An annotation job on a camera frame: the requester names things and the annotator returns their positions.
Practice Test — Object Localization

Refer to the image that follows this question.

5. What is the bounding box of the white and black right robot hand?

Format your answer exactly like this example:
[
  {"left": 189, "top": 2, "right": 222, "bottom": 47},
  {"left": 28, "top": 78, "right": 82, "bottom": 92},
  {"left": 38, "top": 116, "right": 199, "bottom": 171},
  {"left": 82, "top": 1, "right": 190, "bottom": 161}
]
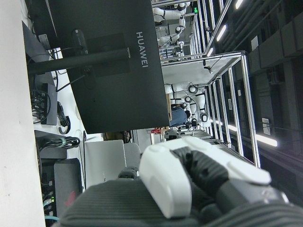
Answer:
[{"left": 58, "top": 136, "right": 303, "bottom": 227}]

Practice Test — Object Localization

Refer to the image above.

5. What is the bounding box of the grey chair back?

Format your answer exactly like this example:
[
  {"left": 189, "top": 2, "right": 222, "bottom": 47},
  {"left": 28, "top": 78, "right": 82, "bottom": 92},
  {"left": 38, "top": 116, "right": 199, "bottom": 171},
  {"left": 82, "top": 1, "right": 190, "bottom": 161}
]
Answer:
[{"left": 124, "top": 143, "right": 142, "bottom": 171}]

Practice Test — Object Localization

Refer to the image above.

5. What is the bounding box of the person in blue shirt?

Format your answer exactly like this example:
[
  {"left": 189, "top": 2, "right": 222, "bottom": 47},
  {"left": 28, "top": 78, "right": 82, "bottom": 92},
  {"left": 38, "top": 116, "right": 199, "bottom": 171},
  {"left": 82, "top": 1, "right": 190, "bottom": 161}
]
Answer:
[{"left": 169, "top": 103, "right": 191, "bottom": 128}]

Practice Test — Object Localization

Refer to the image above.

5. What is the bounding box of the silver laptop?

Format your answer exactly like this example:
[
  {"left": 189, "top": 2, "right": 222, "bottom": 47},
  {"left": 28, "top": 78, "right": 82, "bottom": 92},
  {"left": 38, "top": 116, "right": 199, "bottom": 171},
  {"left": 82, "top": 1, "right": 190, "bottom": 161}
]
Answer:
[{"left": 84, "top": 140, "right": 126, "bottom": 187}]

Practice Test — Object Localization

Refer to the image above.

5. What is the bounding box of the black Huawei monitor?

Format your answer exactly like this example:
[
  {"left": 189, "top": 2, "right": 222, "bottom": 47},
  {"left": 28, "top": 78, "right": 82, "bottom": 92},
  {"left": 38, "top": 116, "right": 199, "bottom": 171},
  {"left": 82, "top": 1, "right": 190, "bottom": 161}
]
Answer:
[{"left": 46, "top": 0, "right": 170, "bottom": 134}]

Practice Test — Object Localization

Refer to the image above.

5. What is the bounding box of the white humanoid robot inside cage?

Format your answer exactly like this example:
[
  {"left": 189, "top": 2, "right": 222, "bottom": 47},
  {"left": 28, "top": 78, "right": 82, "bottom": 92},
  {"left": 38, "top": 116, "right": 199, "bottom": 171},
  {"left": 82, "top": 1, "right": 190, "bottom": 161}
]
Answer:
[{"left": 164, "top": 81, "right": 210, "bottom": 130}]

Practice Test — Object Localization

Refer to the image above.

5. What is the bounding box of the black computer case red logo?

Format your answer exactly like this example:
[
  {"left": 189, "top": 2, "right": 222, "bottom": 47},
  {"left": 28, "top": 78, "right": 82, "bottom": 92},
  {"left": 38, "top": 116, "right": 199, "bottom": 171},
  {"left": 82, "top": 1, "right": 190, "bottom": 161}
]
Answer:
[{"left": 53, "top": 158, "right": 83, "bottom": 216}]

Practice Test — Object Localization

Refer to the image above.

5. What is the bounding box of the long ceiling light strip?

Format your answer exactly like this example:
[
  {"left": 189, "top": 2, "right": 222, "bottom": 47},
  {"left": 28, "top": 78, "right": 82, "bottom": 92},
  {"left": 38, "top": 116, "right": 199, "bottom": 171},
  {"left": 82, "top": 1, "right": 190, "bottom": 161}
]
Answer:
[{"left": 256, "top": 134, "right": 278, "bottom": 148}]

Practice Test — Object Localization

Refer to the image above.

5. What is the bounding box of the short ceiling light strip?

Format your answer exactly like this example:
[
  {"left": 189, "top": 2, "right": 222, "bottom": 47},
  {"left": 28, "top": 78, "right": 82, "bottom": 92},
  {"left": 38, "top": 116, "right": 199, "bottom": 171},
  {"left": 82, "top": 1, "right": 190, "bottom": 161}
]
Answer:
[{"left": 216, "top": 24, "right": 227, "bottom": 40}]

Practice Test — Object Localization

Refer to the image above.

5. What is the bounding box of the white humanoid robot by exit sign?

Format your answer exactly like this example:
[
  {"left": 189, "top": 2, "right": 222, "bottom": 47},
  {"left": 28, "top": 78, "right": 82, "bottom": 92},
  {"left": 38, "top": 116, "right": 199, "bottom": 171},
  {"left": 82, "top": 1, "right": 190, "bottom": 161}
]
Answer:
[{"left": 152, "top": 1, "right": 190, "bottom": 57}]

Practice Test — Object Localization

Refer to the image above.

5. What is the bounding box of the black cable bundle green tie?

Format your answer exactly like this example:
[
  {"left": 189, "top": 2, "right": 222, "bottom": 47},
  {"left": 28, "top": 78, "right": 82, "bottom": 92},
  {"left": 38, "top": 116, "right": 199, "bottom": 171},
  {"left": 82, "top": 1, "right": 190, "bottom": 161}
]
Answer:
[{"left": 37, "top": 136, "right": 80, "bottom": 150}]

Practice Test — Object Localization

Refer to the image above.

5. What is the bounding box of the aluminium frame cage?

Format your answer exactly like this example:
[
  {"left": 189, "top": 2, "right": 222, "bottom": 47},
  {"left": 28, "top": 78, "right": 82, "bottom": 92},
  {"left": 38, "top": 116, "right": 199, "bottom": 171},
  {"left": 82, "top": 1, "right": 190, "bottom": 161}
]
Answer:
[{"left": 163, "top": 51, "right": 261, "bottom": 168}]

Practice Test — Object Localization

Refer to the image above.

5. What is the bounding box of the black network switch with cables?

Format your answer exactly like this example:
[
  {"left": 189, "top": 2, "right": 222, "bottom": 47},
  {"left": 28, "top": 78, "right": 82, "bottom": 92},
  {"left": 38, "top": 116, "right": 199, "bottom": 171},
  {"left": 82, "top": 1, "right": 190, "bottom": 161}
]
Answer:
[{"left": 30, "top": 83, "right": 58, "bottom": 125}]

